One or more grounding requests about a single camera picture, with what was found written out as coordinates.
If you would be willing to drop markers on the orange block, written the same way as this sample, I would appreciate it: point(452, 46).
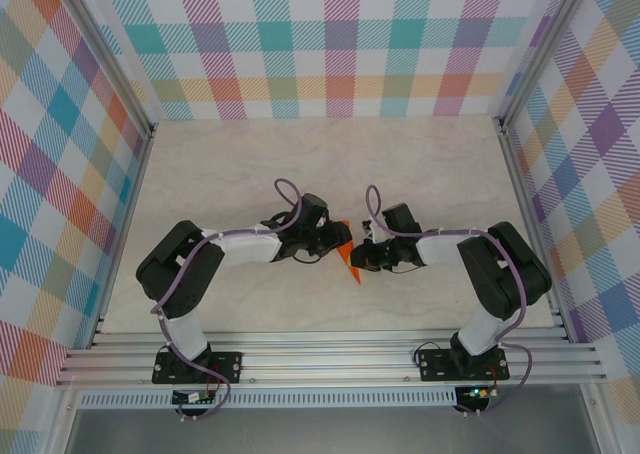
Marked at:
point(346, 261)

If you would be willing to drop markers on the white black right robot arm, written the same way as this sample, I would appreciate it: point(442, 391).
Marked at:
point(505, 279)

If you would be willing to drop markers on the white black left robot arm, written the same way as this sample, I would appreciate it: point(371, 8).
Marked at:
point(245, 249)

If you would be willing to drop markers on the circuit board with green light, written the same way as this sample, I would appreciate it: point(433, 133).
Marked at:
point(475, 393)

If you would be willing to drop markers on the small black circuit board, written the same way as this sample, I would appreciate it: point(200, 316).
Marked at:
point(187, 398)

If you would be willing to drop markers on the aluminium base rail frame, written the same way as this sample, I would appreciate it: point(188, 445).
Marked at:
point(330, 359)

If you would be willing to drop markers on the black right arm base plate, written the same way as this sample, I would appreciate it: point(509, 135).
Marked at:
point(435, 366)

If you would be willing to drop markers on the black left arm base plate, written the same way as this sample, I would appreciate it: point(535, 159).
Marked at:
point(225, 366)

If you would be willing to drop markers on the aluminium side rail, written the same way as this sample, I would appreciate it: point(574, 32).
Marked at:
point(118, 249)
point(519, 174)

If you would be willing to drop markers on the aluminium corner post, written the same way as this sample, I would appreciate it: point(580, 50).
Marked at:
point(106, 49)
point(541, 49)

